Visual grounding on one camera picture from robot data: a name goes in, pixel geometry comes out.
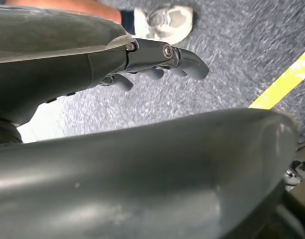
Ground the person's white shoe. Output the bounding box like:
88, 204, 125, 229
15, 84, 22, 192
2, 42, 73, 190
134, 4, 194, 45

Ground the person's leg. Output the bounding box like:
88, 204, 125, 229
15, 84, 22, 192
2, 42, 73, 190
4, 0, 136, 35

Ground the yellow floor tape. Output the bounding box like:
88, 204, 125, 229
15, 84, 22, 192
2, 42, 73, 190
248, 45, 305, 111

